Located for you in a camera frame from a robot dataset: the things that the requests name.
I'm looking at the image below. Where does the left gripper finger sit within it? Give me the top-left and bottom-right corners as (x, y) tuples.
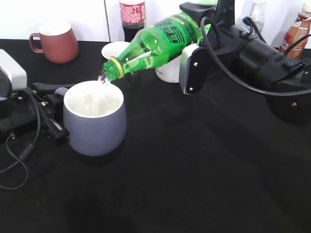
(31, 83), (74, 92)
(32, 90), (69, 146)

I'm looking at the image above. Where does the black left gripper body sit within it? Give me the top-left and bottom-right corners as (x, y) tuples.
(0, 89), (48, 143)

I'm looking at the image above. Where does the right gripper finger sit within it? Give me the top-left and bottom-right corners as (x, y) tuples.
(179, 44), (208, 95)
(179, 1), (217, 20)

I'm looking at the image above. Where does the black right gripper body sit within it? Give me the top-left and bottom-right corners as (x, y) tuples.
(199, 0), (246, 81)

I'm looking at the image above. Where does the green soda bottle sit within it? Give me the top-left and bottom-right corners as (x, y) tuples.
(99, 11), (203, 82)

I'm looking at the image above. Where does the grey ceramic mug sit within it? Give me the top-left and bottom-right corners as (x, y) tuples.
(55, 81), (127, 156)

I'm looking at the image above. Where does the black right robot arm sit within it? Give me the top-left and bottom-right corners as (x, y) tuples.
(179, 0), (311, 125)

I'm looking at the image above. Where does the white ceramic mug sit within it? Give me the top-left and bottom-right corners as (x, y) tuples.
(155, 55), (181, 83)

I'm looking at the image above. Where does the clear water bottle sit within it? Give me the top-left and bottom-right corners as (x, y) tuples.
(235, 0), (266, 33)

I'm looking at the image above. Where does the dark red ceramic mug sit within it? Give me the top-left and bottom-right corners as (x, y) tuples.
(29, 20), (79, 64)

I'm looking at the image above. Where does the cola bottle red label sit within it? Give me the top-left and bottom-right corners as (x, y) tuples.
(119, 0), (145, 42)

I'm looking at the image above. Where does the black ceramic mug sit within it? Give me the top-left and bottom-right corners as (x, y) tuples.
(101, 41), (130, 59)

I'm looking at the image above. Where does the brown tea bottle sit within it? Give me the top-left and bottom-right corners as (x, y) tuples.
(279, 0), (311, 58)

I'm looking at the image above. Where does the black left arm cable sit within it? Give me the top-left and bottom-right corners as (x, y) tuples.
(0, 91), (42, 190)

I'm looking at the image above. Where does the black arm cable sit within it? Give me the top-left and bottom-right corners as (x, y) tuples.
(199, 16), (311, 96)
(0, 91), (42, 190)

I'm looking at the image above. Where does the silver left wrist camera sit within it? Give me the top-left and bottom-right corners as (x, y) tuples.
(0, 49), (27, 101)

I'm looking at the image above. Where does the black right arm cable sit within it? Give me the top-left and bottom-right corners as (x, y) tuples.
(199, 16), (311, 96)

